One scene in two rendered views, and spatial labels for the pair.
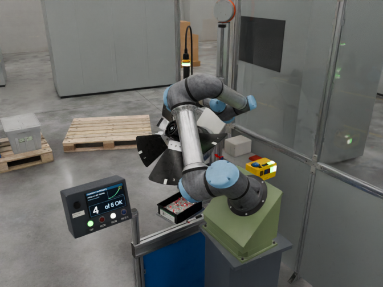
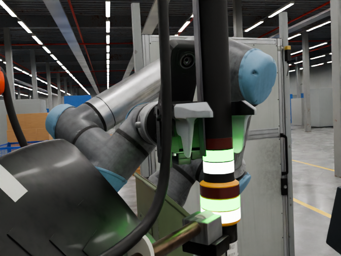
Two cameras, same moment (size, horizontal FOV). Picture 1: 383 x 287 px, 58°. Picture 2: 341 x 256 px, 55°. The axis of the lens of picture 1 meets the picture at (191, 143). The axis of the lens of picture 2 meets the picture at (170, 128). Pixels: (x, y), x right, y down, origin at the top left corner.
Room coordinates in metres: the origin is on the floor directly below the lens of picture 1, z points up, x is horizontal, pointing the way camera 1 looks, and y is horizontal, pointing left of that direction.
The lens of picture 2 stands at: (2.33, 0.07, 1.49)
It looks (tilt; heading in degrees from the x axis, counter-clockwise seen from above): 3 degrees down; 194
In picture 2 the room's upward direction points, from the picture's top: 3 degrees counter-clockwise
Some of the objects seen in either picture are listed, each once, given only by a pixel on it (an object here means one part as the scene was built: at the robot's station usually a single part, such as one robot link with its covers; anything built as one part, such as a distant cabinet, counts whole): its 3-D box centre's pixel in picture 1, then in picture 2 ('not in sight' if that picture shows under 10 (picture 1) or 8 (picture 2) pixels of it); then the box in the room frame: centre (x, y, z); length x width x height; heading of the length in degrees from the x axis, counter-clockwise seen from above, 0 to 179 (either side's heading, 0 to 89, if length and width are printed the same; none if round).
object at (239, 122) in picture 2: not in sight; (235, 127); (1.95, 0.05, 1.47); 0.09 x 0.03 x 0.06; 44
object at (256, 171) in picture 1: (260, 171); not in sight; (1.83, -0.41, 1.02); 0.16 x 0.10 x 0.11; 123
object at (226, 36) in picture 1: (219, 137); not in sight; (2.64, -0.23, 0.90); 0.08 x 0.06 x 1.80; 68
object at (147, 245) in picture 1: (206, 220); not in sight; (1.61, -0.08, 0.82); 0.90 x 0.04 x 0.08; 123
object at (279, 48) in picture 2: not in sight; (284, 61); (-0.34, 0.31, 1.82); 0.09 x 0.04 x 0.23; 123
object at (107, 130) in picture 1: (110, 131); not in sight; (4.82, 1.21, 0.07); 1.20 x 1.00 x 0.15; 99
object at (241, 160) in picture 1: (239, 158); not in sight; (2.37, -0.37, 0.85); 0.36 x 0.24 x 0.03; 33
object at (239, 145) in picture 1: (236, 144); not in sight; (2.45, -0.35, 0.92); 0.17 x 0.16 x 0.11; 123
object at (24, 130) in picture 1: (22, 132); not in sight; (4.18, 2.21, 0.31); 0.60 x 0.42 x 0.33; 32
